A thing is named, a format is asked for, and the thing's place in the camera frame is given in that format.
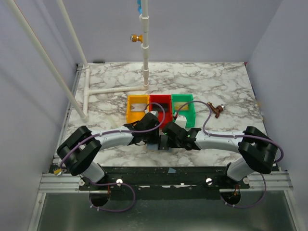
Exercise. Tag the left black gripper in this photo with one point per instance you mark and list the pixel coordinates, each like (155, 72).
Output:
(155, 139)

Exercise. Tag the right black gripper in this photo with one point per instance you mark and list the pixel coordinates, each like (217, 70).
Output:
(167, 141)

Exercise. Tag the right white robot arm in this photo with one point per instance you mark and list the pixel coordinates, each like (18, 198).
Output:
(257, 151)

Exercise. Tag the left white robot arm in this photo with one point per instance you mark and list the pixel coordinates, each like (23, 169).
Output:
(79, 150)

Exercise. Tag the silver card in yellow bin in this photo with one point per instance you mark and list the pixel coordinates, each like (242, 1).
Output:
(137, 107)

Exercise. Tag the black card in red bin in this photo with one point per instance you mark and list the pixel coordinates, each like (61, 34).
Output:
(163, 105)

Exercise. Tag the gold card in green bin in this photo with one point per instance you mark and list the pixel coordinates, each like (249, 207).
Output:
(178, 105)

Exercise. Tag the yellow plastic bin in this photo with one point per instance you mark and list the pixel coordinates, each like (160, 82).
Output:
(135, 116)

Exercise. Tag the red plastic bin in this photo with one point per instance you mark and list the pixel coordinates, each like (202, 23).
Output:
(166, 102)

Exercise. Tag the green plastic bin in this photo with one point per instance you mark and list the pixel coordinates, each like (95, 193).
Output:
(188, 110)

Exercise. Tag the brown brass faucet valve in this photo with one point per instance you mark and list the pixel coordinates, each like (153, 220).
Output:
(217, 110)

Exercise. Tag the orange nozzle on pipe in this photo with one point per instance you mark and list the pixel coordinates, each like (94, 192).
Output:
(136, 38)

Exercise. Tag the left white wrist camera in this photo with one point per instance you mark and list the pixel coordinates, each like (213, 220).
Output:
(155, 113)

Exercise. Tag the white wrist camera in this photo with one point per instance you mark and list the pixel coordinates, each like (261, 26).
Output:
(181, 121)
(155, 113)

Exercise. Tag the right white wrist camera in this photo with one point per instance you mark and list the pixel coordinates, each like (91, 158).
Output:
(181, 121)

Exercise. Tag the black mounting rail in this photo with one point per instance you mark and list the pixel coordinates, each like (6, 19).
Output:
(178, 183)

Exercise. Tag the white PVC pipe frame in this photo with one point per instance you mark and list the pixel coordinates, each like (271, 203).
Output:
(87, 92)

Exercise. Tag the aluminium extrusion frame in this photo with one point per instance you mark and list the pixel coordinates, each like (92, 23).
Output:
(65, 183)

